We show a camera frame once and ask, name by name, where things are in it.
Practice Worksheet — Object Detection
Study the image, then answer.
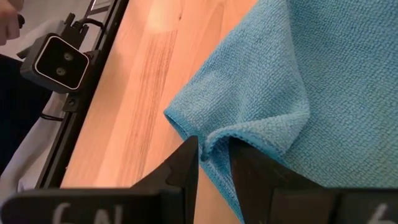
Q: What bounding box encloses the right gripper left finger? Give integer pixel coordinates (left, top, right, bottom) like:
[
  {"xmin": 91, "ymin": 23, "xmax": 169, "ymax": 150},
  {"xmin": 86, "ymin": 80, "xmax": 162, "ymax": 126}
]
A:
[{"xmin": 0, "ymin": 135, "xmax": 200, "ymax": 224}]

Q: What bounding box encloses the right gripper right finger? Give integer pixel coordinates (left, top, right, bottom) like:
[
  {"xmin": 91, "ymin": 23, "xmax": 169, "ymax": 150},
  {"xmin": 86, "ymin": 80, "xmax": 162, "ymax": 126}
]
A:
[{"xmin": 228, "ymin": 136, "xmax": 398, "ymax": 224}]

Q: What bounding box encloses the blue microfiber towel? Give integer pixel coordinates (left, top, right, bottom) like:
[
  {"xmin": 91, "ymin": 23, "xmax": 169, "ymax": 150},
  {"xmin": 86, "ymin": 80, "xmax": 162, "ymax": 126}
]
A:
[{"xmin": 163, "ymin": 0, "xmax": 398, "ymax": 224}]

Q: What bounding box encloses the person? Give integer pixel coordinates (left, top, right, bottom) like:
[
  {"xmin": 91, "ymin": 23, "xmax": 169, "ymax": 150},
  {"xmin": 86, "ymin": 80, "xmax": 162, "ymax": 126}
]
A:
[{"xmin": 0, "ymin": 54, "xmax": 52, "ymax": 175}]

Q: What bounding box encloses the person's hand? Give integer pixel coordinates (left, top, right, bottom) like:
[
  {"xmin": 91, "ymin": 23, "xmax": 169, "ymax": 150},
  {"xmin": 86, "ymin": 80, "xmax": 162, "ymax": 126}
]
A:
[{"xmin": 0, "ymin": 0, "xmax": 25, "ymax": 47}]

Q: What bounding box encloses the black metal table frame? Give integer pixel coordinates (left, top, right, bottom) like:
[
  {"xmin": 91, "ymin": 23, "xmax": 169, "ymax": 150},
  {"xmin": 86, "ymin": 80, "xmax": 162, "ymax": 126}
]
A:
[{"xmin": 35, "ymin": 0, "xmax": 130, "ymax": 190}]

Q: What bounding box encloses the black camera cable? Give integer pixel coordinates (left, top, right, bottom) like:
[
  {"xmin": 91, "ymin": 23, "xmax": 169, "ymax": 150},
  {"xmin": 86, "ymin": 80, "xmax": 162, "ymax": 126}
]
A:
[{"xmin": 39, "ymin": 111, "xmax": 65, "ymax": 123}]

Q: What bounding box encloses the black table-level camera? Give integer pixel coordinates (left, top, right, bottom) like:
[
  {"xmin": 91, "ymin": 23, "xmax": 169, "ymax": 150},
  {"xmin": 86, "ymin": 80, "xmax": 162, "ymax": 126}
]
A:
[{"xmin": 19, "ymin": 32, "xmax": 91, "ymax": 95}]

